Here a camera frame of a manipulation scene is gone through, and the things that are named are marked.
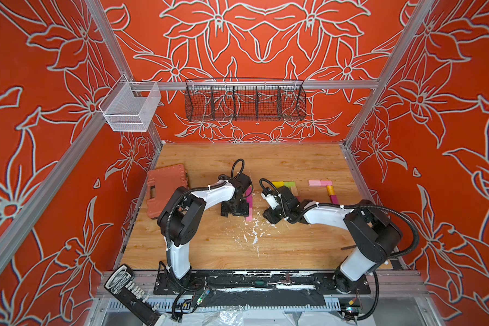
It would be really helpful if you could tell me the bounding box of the magenta block top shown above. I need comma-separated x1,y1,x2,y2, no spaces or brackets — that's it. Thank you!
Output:
245,185,254,198

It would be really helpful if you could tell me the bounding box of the pale pink block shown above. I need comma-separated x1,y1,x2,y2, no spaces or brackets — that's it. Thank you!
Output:
245,208,253,222

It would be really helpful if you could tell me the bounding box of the light pink block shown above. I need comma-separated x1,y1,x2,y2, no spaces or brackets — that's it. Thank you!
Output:
319,181,333,187

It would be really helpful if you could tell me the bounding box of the orange yellow cylinder block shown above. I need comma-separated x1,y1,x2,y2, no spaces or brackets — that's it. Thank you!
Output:
326,186,336,196

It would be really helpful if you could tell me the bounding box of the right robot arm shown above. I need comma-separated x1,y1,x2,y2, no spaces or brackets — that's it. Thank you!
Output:
262,186,420,294

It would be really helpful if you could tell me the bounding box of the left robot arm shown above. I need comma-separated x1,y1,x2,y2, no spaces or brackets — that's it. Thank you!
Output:
158,173,252,280

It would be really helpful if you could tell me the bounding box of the red plastic tool case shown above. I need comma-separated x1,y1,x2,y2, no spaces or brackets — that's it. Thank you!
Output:
147,164,188,220

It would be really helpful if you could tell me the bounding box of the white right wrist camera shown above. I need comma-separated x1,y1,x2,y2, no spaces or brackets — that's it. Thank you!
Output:
261,193,279,210

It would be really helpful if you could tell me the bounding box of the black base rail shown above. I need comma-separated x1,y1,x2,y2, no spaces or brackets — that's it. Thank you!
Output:
152,268,372,308

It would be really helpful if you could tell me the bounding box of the black wire basket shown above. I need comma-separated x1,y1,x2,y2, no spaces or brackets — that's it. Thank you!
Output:
184,77,308,122

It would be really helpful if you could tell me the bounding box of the white wire basket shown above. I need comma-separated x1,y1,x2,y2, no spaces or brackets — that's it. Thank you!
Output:
99,75,162,132

